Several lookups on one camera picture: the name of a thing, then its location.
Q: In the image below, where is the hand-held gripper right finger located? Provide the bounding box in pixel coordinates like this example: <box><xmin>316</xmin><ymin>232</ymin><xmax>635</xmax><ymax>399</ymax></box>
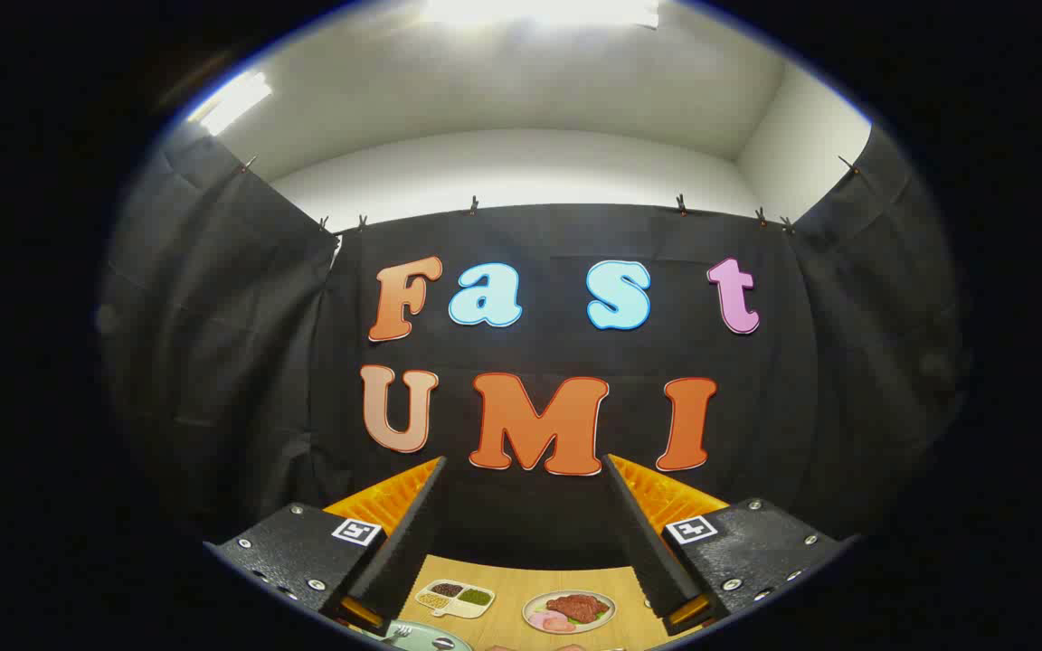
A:
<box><xmin>601</xmin><ymin>454</ymin><xmax>857</xmax><ymax>638</ymax></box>

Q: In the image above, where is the small ceiling light panel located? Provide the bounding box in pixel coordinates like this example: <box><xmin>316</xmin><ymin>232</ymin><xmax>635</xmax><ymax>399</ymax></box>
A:
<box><xmin>186</xmin><ymin>71</ymin><xmax>273</xmax><ymax>137</ymax></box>

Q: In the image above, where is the white compartment tray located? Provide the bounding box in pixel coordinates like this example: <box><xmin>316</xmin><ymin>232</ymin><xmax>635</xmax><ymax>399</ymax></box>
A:
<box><xmin>414</xmin><ymin>579</ymin><xmax>496</xmax><ymax>619</ymax></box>

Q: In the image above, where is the long ceiling light panel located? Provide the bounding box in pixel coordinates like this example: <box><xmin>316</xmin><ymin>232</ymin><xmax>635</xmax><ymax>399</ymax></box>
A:
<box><xmin>422</xmin><ymin>0</ymin><xmax>662</xmax><ymax>30</ymax></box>

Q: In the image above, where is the row of black cloth clips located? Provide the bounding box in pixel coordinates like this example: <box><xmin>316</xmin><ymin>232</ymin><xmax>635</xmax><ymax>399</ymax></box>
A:
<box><xmin>241</xmin><ymin>154</ymin><xmax>861</xmax><ymax>236</ymax></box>

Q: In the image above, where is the light blue round plate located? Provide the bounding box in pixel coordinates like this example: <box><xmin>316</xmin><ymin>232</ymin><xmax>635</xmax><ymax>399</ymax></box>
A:
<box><xmin>367</xmin><ymin>619</ymin><xmax>475</xmax><ymax>651</ymax></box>

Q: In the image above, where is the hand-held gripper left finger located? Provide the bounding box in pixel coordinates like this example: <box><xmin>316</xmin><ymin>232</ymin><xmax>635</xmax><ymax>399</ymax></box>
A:
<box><xmin>204</xmin><ymin>457</ymin><xmax>448</xmax><ymax>638</ymax></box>

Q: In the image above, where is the beige round dinner plate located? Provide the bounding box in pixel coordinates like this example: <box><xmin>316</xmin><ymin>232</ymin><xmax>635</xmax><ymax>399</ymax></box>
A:
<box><xmin>522</xmin><ymin>590</ymin><xmax>617</xmax><ymax>636</ymax></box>

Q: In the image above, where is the brown meat steak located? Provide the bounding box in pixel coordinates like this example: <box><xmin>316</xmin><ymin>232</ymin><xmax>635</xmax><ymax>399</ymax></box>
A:
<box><xmin>546</xmin><ymin>594</ymin><xmax>608</xmax><ymax>625</ymax></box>

